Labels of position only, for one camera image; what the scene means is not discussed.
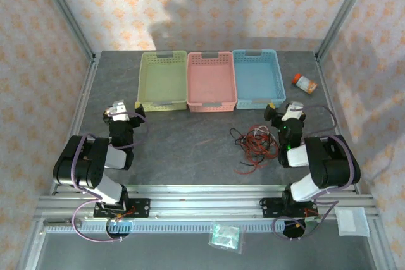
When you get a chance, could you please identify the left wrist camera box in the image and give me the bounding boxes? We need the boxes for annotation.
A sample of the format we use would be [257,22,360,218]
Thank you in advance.
[106,101,130,122]

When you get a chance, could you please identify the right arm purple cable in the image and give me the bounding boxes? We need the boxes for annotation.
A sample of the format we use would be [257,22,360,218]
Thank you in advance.
[273,105,361,242]

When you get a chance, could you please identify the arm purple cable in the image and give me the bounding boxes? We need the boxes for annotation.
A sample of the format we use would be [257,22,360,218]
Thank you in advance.
[273,105,361,242]
[72,110,149,243]

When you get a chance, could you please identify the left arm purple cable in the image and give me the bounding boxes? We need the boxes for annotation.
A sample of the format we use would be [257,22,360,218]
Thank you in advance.
[72,110,149,243]

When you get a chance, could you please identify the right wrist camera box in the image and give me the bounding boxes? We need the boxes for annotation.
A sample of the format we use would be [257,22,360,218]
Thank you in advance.
[282,101,305,121]

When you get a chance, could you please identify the orange-lidded bottle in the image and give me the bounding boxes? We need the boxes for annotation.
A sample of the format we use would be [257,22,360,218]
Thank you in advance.
[291,73,318,95]

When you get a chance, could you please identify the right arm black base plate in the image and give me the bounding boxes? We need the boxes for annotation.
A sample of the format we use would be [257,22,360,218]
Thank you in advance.
[259,197,319,219]

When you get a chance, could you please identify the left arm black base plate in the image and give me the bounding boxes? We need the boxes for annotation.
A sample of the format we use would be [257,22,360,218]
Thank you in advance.
[94,198,151,219]

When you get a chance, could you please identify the small circuit board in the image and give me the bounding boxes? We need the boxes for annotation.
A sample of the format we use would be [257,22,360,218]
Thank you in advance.
[302,215,323,232]

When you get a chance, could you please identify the green plastic basket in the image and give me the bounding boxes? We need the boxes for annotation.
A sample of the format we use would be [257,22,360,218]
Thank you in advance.
[137,50,188,113]

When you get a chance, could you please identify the clear bag of green parts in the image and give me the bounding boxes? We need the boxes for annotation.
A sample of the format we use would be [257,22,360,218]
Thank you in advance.
[208,223,245,255]

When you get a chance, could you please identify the blue plastic basket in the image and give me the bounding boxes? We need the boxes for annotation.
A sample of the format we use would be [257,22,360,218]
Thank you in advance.
[232,49,287,110]

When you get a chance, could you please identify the pink plastic basket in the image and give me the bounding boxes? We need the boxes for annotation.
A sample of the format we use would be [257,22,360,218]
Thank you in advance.
[186,51,238,113]

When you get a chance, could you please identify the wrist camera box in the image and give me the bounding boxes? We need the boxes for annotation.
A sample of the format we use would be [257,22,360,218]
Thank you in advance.
[282,101,305,121]
[106,101,130,122]

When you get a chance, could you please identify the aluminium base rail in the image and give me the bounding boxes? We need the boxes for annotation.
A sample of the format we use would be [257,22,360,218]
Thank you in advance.
[33,183,380,220]

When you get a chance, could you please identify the white pouch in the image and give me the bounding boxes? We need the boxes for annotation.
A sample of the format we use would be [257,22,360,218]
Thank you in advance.
[334,206,370,238]

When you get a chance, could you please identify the black cable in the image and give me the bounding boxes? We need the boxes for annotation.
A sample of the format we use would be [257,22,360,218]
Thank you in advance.
[239,133,279,167]
[230,128,254,147]
[243,130,281,163]

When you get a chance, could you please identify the aluminium frame post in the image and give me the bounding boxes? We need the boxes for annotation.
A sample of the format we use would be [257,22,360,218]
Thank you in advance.
[33,0,97,62]
[315,0,376,62]

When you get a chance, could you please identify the grey slotted cable duct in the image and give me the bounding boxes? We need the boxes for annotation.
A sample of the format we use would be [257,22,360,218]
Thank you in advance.
[42,220,285,235]

